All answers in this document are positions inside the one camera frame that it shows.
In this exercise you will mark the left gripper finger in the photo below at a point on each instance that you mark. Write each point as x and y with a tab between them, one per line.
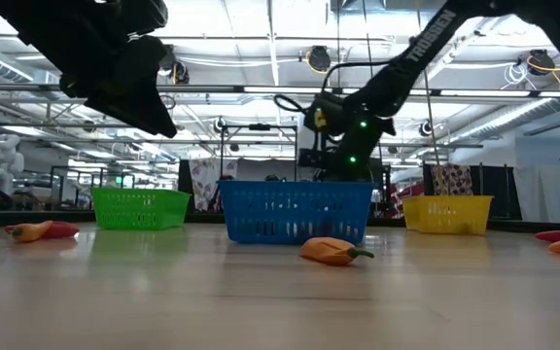
124	92

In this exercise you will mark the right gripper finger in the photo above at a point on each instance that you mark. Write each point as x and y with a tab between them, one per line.
309	158

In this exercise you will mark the blue plastic basket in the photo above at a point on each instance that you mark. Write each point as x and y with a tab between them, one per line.
297	214

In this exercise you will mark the red toy chili pepper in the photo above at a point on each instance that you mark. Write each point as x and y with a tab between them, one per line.
63	230
554	235

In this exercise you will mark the orange toy chili pepper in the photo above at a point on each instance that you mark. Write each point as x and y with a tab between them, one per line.
328	252
29	232

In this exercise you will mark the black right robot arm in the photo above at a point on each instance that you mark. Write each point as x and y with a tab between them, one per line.
430	39

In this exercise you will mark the white building pillar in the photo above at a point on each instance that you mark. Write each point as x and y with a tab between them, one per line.
302	131

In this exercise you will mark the long LED light bar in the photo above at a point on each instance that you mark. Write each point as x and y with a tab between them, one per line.
285	90

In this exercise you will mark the green exit sign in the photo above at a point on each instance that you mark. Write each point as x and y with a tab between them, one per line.
118	180

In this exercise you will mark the red brown patterned cloth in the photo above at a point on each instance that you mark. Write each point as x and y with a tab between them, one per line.
452	180

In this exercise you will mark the floral patterned cloth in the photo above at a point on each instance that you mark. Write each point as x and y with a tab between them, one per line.
202	172

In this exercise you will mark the yellow plastic basket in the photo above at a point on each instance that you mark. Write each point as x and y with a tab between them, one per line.
447	216

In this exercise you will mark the green plastic basket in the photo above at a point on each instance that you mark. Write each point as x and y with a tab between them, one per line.
139	209

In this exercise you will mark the white humanoid robot figure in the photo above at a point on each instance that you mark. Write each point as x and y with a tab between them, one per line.
5	160

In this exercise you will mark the black fabric partition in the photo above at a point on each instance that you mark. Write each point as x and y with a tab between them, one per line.
496	194

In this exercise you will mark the white hanging sheet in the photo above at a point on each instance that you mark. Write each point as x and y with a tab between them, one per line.
537	194

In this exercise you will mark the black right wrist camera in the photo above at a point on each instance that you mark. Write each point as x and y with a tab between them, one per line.
326	109

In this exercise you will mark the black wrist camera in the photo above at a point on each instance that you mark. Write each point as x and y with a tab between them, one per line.
149	14
326	109

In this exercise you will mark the black metal gantry frame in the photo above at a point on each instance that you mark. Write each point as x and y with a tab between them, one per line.
259	127

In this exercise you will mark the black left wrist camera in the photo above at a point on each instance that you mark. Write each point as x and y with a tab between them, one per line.
149	14

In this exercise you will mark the silver ventilation duct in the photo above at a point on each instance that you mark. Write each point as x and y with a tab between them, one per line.
503	121

